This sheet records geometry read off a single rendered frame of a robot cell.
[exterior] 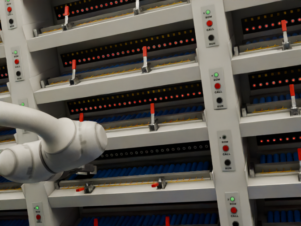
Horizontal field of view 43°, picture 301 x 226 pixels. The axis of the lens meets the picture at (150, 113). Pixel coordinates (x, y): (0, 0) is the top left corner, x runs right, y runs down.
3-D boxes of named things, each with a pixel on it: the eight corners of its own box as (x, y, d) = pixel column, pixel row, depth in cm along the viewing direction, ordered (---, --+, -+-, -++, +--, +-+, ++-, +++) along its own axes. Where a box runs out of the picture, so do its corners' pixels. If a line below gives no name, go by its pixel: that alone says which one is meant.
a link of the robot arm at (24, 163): (31, 189, 113) (68, 175, 109) (-8, 188, 98) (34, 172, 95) (24, 154, 116) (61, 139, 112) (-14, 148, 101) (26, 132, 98)
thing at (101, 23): (194, 18, 118) (185, -29, 114) (29, 52, 138) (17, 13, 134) (204, 11, 136) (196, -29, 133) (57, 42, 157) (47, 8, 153)
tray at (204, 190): (217, 200, 119) (212, 173, 117) (50, 208, 139) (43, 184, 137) (224, 170, 137) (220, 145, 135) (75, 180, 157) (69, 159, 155)
